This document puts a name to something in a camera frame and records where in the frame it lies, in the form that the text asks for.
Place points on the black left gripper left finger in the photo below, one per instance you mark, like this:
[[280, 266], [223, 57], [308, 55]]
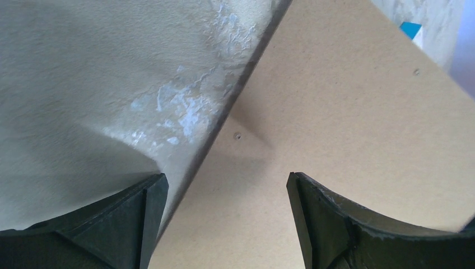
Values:
[[119, 231]]

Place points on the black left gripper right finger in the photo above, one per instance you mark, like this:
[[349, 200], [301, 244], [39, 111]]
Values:
[[335, 232]]

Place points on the brown frame backing board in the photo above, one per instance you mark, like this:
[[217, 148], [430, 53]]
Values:
[[342, 95]]

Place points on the blue wooden picture frame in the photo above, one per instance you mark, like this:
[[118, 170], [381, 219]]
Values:
[[414, 31]]

